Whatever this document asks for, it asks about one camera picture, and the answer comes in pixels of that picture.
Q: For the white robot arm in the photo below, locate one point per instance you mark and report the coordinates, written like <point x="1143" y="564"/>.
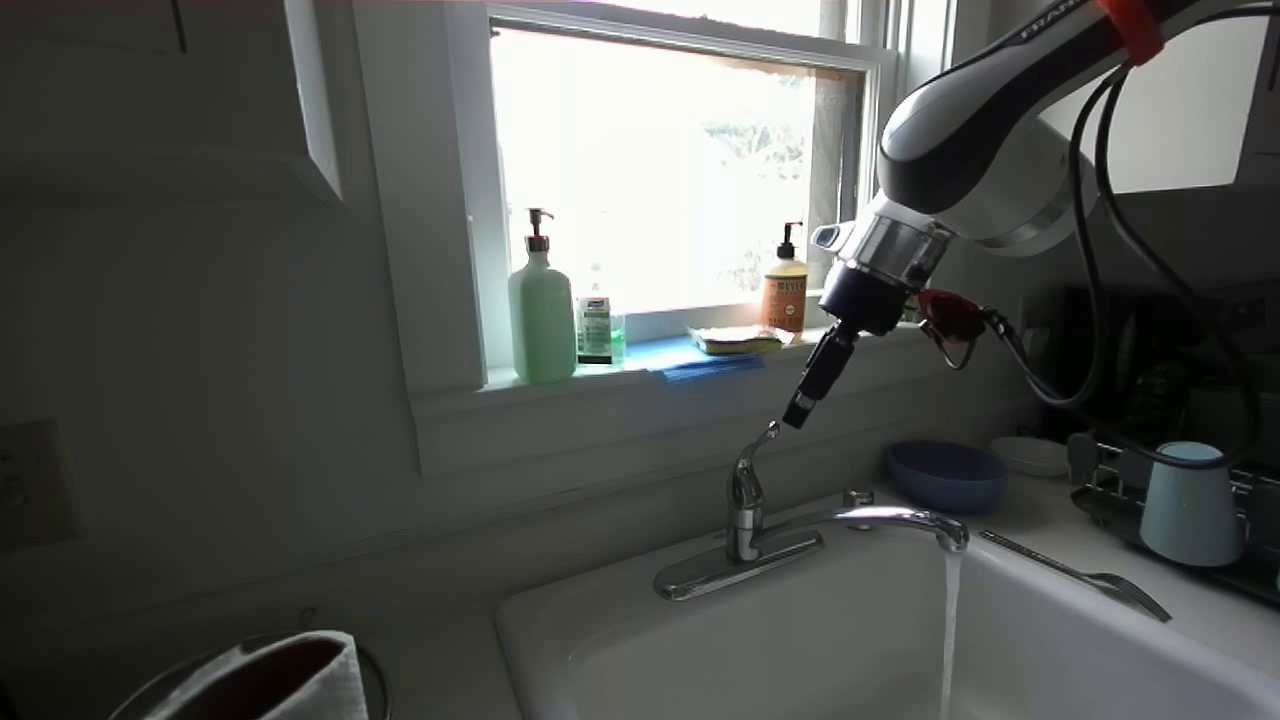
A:
<point x="971" y="162"/>

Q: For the small green jar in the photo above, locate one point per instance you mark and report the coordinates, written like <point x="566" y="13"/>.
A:
<point x="602" y="338"/>

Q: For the blue bowl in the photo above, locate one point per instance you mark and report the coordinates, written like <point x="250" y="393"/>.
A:
<point x="946" y="478"/>

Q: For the light blue cup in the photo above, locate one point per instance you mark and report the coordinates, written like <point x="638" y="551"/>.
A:
<point x="1190" y="514"/>

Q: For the chrome sink faucet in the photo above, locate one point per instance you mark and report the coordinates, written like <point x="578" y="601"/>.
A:
<point x="758" y="542"/>

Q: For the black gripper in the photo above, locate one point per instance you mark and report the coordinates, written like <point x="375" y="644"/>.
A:
<point x="875" y="265"/>

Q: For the green soap dispenser bottle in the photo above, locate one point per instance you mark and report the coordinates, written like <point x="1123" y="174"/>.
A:
<point x="542" y="310"/>

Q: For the amber soap dispenser bottle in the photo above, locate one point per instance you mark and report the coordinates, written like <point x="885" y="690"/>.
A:
<point x="786" y="285"/>

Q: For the blue cloth on sill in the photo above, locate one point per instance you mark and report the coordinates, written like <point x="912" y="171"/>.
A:
<point x="680" y="362"/>

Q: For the white kitchen sink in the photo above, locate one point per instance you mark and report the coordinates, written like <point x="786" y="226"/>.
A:
<point x="871" y="626"/>

